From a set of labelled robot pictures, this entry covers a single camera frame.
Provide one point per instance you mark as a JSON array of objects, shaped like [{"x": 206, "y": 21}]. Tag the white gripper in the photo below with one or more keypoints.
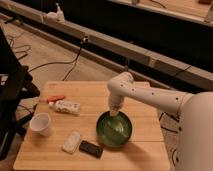
[{"x": 115, "y": 102}]

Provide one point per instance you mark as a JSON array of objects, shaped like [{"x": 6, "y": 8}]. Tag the green ceramic bowl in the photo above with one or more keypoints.
[{"x": 113, "y": 131}]

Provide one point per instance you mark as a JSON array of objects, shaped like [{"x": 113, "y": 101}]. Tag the black rectangular phone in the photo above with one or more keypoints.
[{"x": 91, "y": 149}]

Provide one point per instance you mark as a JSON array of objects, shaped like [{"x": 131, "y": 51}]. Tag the orange marker pen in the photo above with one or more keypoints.
[{"x": 52, "y": 99}]

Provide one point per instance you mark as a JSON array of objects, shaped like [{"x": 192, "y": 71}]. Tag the white paper cup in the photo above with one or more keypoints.
[{"x": 41, "y": 123}]

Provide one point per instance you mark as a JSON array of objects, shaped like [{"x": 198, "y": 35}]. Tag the white object on ledge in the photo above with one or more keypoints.
[{"x": 57, "y": 16}]

